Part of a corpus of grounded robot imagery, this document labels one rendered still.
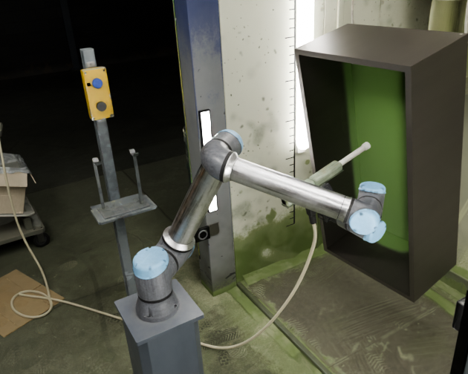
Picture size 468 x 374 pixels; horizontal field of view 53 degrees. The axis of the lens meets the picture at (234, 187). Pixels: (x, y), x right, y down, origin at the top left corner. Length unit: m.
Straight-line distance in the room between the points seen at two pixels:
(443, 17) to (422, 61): 1.38
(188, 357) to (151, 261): 0.49
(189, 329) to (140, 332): 0.21
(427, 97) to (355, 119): 0.74
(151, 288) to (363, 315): 1.47
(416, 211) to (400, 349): 0.98
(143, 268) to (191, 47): 1.18
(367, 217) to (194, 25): 1.42
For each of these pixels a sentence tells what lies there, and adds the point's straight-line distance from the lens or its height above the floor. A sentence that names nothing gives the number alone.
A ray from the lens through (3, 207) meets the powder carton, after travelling 3.92.
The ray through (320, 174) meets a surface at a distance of 1.93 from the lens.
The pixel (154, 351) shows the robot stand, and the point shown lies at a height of 0.55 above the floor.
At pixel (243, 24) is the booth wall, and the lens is 2.64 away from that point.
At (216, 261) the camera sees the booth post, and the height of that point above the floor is 0.27.
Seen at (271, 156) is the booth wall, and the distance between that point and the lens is 2.93.
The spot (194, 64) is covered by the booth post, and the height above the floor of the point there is 1.53.
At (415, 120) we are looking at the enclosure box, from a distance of 1.89.
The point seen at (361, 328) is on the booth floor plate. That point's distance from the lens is 2.91.
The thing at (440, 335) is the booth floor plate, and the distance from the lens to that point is 2.98.
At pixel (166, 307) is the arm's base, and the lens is 2.05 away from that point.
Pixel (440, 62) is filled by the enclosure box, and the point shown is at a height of 1.62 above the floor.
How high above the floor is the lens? 1.99
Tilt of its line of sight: 26 degrees down
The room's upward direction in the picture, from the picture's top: 3 degrees counter-clockwise
